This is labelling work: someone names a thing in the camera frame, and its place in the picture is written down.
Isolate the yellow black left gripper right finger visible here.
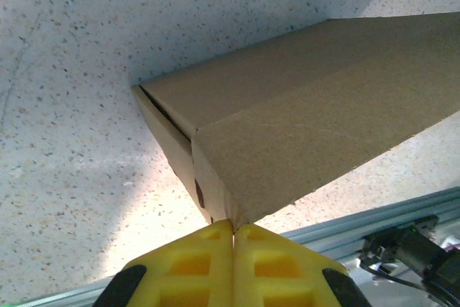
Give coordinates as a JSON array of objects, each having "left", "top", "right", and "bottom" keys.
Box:
[{"left": 233, "top": 223, "right": 372, "bottom": 307}]

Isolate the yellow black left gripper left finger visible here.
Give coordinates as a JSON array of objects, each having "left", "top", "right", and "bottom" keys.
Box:
[{"left": 95, "top": 218, "right": 236, "bottom": 307}]

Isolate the brown cardboard box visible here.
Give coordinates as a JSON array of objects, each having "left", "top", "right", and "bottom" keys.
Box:
[{"left": 130, "top": 10, "right": 460, "bottom": 232}]

